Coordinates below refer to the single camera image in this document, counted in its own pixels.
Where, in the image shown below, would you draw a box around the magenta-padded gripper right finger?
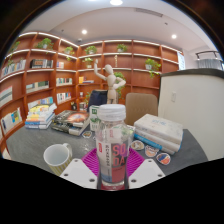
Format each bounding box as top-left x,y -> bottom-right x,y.
125,147 -> 166,190

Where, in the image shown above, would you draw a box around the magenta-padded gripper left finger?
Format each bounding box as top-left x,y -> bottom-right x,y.
59,147 -> 101,190

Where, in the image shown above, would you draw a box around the clear plastic drink bottle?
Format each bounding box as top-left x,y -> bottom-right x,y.
94,103 -> 135,192

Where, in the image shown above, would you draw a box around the round orange white sticker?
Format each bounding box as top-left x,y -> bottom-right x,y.
144,145 -> 160,158

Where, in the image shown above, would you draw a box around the round blue orange sticker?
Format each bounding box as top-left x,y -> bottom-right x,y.
155,152 -> 172,166

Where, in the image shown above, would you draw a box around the yellow striped white cup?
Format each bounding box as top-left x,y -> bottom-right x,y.
43,142 -> 73,177

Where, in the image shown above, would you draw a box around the white book stack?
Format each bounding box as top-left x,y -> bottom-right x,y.
133,113 -> 184,155

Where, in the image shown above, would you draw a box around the dark book stack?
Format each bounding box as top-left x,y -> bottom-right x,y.
50,109 -> 91,137

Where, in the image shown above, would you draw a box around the tall green white carton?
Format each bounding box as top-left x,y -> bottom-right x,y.
89,104 -> 101,132

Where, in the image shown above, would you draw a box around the beige chair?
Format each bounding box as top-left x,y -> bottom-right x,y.
124,92 -> 159,127

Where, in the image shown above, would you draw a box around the colourful book stack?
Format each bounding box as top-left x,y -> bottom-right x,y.
24,102 -> 58,130

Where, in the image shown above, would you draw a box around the dark blue chair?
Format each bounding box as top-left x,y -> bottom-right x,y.
87,89 -> 108,113

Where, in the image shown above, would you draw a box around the wooden shelf unit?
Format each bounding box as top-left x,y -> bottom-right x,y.
0,30 -> 185,158

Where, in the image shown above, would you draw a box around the wooden artist mannequin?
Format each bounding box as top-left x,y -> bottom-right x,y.
93,59 -> 127,105

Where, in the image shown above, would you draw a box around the grey curtain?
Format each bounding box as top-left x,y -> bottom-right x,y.
196,50 -> 224,71

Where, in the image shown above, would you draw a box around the ceiling lights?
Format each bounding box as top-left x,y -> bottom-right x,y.
81,0 -> 178,40

